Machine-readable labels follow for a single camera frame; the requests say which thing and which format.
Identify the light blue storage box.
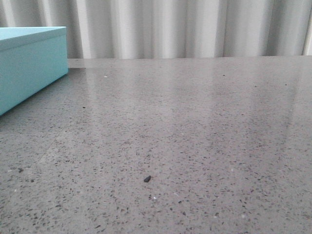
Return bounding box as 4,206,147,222
0,26,68,114

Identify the small black debris chip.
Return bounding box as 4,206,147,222
144,175,151,182

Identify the grey pleated curtain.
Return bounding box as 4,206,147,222
0,0,312,59

